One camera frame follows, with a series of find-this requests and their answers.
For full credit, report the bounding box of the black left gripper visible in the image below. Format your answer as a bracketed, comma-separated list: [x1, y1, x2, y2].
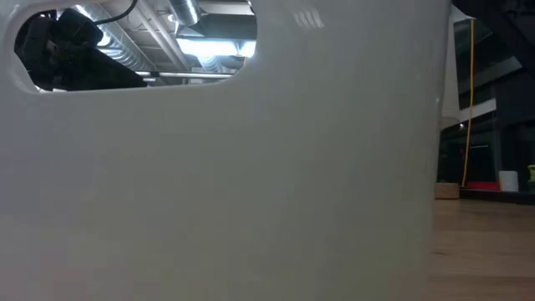
[14, 8, 148, 91]

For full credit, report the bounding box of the white plastic handle basket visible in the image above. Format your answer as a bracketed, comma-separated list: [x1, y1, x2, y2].
[0, 0, 453, 301]

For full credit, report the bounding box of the bright ceiling light panel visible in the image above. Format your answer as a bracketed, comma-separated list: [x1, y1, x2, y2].
[175, 36, 257, 59]

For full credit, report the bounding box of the red low object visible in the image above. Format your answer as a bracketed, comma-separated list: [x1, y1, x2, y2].
[466, 181, 501, 192]

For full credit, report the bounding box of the white cylindrical bin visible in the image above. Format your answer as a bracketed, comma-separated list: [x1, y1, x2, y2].
[498, 170, 520, 193]

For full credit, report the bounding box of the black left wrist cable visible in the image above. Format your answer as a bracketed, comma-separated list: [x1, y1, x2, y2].
[94, 0, 140, 26]

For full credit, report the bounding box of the grey ceiling rail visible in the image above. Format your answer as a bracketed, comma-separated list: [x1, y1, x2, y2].
[134, 70, 233, 81]

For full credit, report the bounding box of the smooth silver ceiling duct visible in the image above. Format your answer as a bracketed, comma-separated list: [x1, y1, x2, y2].
[168, 0, 202, 28]

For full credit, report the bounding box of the yellow hanging cable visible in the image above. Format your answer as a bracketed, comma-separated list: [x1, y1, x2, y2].
[460, 18, 476, 188]

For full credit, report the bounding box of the black aluminium rig frame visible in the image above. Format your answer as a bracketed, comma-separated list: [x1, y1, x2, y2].
[458, 187, 535, 207]

